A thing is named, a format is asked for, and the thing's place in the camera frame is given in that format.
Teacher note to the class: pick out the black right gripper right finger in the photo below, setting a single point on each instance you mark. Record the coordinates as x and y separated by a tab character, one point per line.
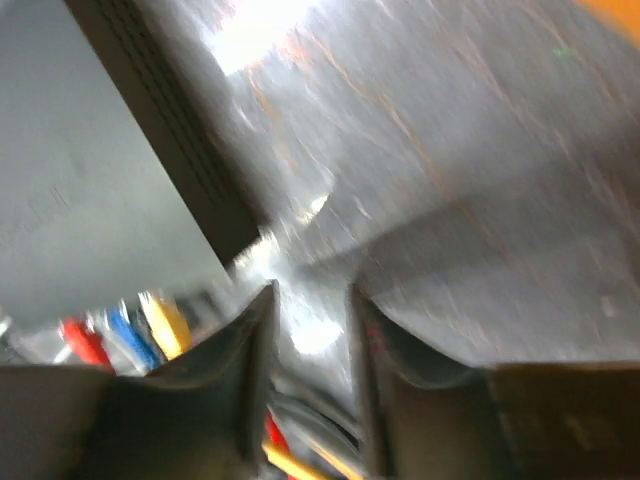
425	415

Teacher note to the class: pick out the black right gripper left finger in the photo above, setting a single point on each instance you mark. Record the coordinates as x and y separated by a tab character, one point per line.
199	416

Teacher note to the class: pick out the black network switch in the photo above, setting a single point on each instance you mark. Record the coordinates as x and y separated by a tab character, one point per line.
109	183

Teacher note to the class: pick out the orange Mickey Mouse pillow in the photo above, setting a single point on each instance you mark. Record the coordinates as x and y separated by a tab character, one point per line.
623	16

